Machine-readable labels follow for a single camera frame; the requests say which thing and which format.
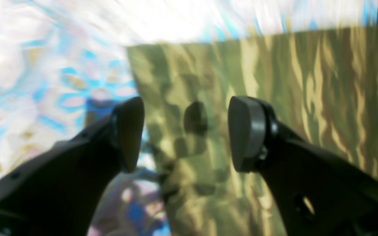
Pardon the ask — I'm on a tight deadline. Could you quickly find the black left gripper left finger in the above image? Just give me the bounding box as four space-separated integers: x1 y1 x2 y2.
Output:
0 97 145 236

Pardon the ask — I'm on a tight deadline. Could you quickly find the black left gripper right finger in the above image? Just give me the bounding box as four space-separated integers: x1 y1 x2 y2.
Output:
228 96 378 236

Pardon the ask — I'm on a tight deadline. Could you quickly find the camouflage T-shirt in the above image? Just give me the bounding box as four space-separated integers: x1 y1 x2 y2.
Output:
127 23 378 236

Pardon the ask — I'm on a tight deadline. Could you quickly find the patterned tile tablecloth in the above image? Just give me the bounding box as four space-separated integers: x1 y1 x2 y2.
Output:
0 0 378 236

